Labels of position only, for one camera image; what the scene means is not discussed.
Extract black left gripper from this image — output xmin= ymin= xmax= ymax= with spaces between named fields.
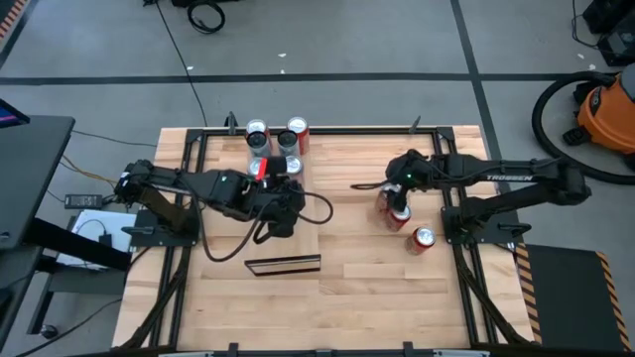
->
xmin=257 ymin=157 xmax=307 ymax=238

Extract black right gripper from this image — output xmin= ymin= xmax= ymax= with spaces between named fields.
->
xmin=387 ymin=151 xmax=434 ymax=212

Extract red cola can black script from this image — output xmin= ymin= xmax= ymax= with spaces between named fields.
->
xmin=384 ymin=205 xmax=413 ymax=233
xmin=404 ymin=225 xmax=438 ymax=257

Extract red soda can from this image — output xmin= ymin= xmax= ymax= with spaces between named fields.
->
xmin=245 ymin=118 xmax=272 ymax=140
xmin=286 ymin=116 xmax=312 ymax=155

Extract orange shop vacuum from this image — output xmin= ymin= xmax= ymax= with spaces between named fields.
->
xmin=563 ymin=62 xmax=635 ymax=170
xmin=531 ymin=70 xmax=635 ymax=186

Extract white paper sheet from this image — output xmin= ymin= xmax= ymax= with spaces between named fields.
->
xmin=57 ymin=209 xmax=138 ymax=272

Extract black mat hazard-striped edges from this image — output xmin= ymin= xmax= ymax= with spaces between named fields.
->
xmin=514 ymin=242 xmax=635 ymax=354

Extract black power adapter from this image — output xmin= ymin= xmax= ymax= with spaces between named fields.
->
xmin=63 ymin=193 xmax=104 ymax=210

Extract black desk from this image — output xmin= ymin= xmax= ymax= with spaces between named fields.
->
xmin=0 ymin=114 xmax=76 ymax=252

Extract black equipment case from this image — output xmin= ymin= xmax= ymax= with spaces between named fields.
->
xmin=572 ymin=0 xmax=635 ymax=68

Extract dark monitor screen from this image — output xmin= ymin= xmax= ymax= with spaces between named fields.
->
xmin=0 ymin=97 xmax=31 ymax=130

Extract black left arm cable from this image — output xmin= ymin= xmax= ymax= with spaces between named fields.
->
xmin=190 ymin=166 xmax=334 ymax=263

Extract black aluminium table frame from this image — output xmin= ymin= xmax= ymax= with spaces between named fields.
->
xmin=118 ymin=126 xmax=535 ymax=357

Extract wooden shelf black metal frame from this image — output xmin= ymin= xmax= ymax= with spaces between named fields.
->
xmin=244 ymin=134 xmax=322 ymax=278

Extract black cable bundle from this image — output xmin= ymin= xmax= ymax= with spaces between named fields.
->
xmin=121 ymin=246 xmax=192 ymax=349
xmin=455 ymin=245 xmax=527 ymax=347

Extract long black floor cable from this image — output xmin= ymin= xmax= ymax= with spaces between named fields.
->
xmin=156 ymin=0 xmax=208 ymax=128

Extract coiled black cable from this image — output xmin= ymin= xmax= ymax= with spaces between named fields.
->
xmin=186 ymin=0 xmax=227 ymax=36

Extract black desk support frame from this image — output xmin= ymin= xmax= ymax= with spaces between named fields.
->
xmin=27 ymin=216 xmax=133 ymax=338

